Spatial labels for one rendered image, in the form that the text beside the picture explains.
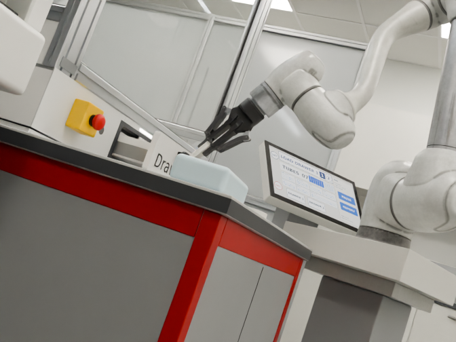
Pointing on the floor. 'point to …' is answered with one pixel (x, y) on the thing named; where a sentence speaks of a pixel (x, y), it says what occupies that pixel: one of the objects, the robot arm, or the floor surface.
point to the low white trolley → (131, 253)
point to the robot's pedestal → (359, 306)
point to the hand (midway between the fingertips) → (201, 151)
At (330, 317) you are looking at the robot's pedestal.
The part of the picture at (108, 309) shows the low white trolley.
